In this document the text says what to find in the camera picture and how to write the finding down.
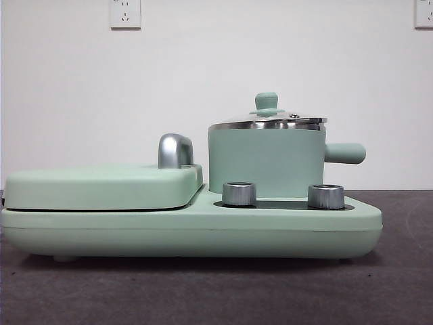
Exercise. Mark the glass pot lid green knob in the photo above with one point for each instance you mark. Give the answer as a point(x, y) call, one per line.
point(267, 101)

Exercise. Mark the silver control knob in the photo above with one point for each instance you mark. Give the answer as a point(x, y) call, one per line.
point(238, 193)
point(326, 196)

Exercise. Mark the mint green breakfast machine base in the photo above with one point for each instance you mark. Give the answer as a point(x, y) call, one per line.
point(189, 233)

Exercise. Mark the white wall socket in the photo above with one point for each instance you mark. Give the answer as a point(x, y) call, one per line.
point(424, 13)
point(125, 15)

